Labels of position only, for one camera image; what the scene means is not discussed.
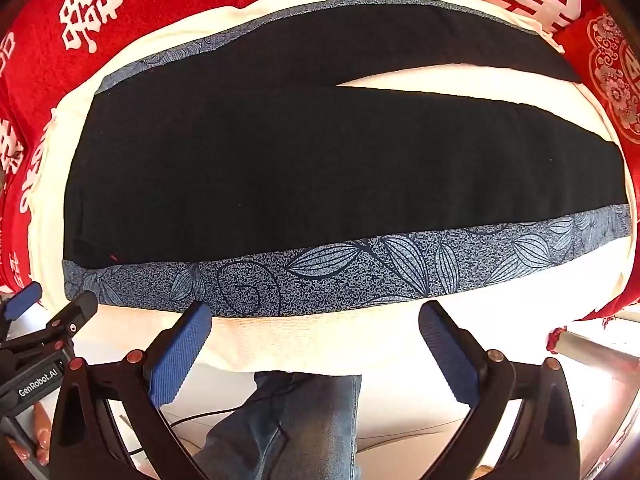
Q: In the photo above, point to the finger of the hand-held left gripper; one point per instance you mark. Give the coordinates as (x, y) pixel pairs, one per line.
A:
(75, 311)
(22, 300)

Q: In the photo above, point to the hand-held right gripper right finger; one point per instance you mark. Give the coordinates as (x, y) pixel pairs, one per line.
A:
(450, 355)

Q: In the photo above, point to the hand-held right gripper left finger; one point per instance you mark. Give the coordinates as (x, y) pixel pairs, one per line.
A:
(182, 355)

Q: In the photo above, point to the black pants with floral stripe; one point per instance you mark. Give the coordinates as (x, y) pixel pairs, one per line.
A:
(300, 170)

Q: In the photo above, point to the person's left hand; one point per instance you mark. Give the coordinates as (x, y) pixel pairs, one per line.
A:
(40, 435)

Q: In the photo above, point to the white bed sheet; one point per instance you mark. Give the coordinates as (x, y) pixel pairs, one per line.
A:
(300, 340)

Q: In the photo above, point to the person's leg in jeans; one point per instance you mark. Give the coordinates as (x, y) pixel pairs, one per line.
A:
(300, 425)

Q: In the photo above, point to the metal tube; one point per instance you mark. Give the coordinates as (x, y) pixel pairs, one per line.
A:
(595, 352)

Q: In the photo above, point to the red printed blanket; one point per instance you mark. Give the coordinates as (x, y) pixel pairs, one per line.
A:
(125, 5)

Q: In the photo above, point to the red floral pillow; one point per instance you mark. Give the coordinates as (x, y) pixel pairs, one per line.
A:
(610, 75)

